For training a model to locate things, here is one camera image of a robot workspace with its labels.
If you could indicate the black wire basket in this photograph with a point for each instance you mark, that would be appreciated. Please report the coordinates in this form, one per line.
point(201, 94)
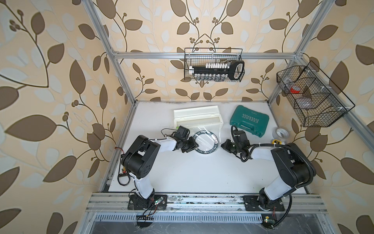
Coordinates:
point(321, 101)
point(200, 56)

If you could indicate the yellow tape measure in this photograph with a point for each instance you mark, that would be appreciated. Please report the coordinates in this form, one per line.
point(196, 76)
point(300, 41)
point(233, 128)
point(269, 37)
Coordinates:
point(276, 142)

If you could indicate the green tool case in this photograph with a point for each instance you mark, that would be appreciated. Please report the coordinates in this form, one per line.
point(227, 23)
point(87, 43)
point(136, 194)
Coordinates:
point(249, 120)

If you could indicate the red item in basket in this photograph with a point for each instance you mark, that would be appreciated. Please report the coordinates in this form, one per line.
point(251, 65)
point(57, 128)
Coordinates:
point(295, 89)

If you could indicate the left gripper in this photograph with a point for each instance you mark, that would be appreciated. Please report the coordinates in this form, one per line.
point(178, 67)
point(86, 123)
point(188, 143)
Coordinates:
point(193, 145)

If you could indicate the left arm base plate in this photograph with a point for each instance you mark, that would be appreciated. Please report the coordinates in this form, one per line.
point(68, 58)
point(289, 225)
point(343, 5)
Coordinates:
point(138, 203)

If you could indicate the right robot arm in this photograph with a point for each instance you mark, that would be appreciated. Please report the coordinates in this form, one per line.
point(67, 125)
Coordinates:
point(295, 170)

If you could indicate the white plate green rim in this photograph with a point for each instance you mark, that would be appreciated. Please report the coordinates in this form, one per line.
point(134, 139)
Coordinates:
point(208, 142)

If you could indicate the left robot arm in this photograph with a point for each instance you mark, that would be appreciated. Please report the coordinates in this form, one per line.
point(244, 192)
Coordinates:
point(139, 159)

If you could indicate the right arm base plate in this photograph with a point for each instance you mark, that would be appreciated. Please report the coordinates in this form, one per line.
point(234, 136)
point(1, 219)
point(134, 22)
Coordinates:
point(260, 203)

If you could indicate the clear tape roll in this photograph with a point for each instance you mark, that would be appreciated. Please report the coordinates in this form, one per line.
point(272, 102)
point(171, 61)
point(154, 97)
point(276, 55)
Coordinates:
point(281, 134)

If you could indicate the black socket set holder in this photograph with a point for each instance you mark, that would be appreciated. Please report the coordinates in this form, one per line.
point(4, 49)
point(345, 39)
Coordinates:
point(231, 71)

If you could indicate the rear black wire basket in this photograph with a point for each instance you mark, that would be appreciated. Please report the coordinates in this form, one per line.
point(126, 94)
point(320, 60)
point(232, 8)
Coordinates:
point(200, 56)

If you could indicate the right black wire basket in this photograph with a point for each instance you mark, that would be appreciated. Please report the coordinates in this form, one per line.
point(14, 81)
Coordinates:
point(321, 101)

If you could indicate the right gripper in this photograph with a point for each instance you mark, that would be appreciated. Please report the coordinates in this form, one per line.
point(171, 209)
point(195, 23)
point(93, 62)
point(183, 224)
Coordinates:
point(226, 143)

